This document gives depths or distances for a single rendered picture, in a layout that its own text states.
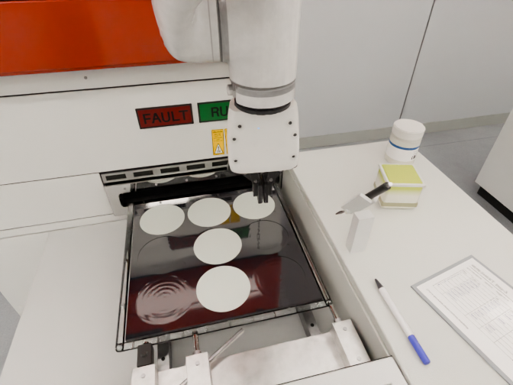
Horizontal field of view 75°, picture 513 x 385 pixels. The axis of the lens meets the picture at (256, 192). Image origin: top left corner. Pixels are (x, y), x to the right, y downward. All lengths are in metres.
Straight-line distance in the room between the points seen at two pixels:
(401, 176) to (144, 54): 0.54
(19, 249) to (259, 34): 0.86
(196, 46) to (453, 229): 0.58
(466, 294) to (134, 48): 0.69
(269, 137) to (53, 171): 0.56
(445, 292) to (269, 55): 0.46
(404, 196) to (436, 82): 2.40
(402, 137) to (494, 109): 2.84
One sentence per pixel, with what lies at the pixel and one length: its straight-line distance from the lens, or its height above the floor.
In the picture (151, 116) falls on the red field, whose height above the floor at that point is 1.10.
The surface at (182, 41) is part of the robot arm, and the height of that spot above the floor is 1.34.
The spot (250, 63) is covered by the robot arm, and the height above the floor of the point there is 1.31.
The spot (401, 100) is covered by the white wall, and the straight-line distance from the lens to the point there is 2.98.
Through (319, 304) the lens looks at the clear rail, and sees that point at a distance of 0.64.
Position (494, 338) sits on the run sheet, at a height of 0.97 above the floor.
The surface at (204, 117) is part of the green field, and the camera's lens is 0.78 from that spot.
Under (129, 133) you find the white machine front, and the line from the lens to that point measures 0.80.
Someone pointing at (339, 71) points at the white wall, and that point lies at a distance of 2.59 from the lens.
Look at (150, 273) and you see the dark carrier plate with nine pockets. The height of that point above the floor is 0.90.
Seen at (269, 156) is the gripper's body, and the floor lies 1.17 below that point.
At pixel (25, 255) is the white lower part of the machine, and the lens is 1.08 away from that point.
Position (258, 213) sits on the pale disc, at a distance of 0.79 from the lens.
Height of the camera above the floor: 1.43
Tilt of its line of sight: 39 degrees down
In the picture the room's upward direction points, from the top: straight up
